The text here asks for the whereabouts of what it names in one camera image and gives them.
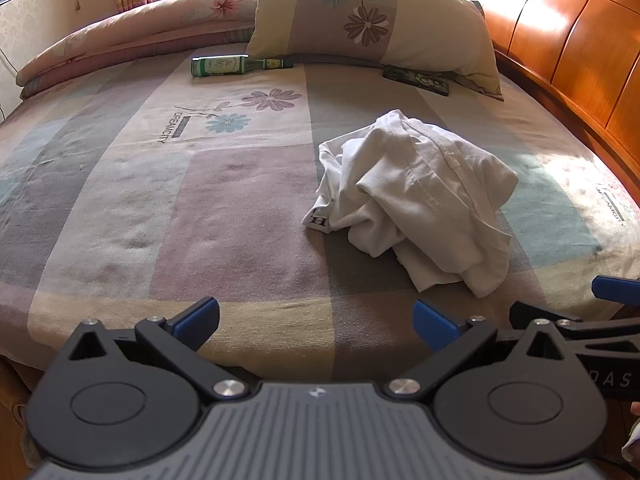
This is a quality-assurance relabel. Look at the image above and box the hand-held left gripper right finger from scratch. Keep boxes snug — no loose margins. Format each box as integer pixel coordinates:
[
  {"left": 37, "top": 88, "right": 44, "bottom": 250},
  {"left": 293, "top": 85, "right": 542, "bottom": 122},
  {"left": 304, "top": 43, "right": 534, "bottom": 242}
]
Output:
[{"left": 412, "top": 299, "right": 573, "bottom": 403}]

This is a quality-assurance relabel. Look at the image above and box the wooden headboard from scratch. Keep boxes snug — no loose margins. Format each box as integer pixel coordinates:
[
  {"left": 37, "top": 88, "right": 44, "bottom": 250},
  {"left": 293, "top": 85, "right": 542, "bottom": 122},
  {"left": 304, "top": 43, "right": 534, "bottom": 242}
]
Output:
[{"left": 432, "top": 0, "right": 640, "bottom": 196}]

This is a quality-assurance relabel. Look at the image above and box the floral pillow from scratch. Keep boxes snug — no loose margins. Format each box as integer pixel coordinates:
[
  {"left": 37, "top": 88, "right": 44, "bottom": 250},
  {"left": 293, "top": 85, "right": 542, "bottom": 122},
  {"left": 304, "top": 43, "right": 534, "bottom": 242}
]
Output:
[{"left": 245, "top": 0, "right": 505, "bottom": 101}]

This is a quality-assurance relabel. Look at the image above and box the green glass bottle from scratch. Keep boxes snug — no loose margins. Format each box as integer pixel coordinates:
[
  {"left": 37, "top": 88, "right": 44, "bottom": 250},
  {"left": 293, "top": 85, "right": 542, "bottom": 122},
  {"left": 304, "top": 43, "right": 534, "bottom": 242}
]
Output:
[{"left": 191, "top": 55, "right": 295, "bottom": 79}]

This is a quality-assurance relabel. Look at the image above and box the person's right hand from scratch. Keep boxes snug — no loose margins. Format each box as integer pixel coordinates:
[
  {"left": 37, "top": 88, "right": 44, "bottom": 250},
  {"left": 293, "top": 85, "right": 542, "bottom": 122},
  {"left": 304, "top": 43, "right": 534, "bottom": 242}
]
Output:
[{"left": 621, "top": 400, "right": 640, "bottom": 467}]

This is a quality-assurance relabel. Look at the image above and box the phone with cartoon case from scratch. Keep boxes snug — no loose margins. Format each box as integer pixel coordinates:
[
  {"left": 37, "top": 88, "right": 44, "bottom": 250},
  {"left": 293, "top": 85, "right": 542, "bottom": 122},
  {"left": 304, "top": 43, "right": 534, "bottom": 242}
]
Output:
[{"left": 382, "top": 65, "right": 451, "bottom": 97}]

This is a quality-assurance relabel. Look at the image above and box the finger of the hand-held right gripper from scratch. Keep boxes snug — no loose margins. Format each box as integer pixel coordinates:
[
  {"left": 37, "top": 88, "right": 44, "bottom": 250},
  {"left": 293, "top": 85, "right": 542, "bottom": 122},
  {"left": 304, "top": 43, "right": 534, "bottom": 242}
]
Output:
[
  {"left": 591, "top": 275, "right": 640, "bottom": 308},
  {"left": 509, "top": 300, "right": 640, "bottom": 359}
]

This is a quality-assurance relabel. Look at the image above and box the white printed T-shirt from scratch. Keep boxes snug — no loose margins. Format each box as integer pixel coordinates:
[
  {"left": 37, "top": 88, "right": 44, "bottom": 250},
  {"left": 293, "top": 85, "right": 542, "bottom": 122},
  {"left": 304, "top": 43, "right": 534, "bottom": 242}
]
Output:
[{"left": 301, "top": 109, "right": 519, "bottom": 297}]

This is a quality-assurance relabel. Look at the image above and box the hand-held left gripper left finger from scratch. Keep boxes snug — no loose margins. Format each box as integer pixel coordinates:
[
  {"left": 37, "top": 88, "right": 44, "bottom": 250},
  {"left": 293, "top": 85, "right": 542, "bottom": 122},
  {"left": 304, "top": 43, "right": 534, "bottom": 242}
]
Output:
[{"left": 67, "top": 296, "right": 250, "bottom": 403}]

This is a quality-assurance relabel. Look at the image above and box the folded pink floral quilt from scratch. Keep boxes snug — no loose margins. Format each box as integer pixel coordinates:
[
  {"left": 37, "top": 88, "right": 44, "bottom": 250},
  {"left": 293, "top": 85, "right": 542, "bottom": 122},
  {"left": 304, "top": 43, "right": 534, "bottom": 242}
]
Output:
[{"left": 15, "top": 0, "right": 266, "bottom": 101}]

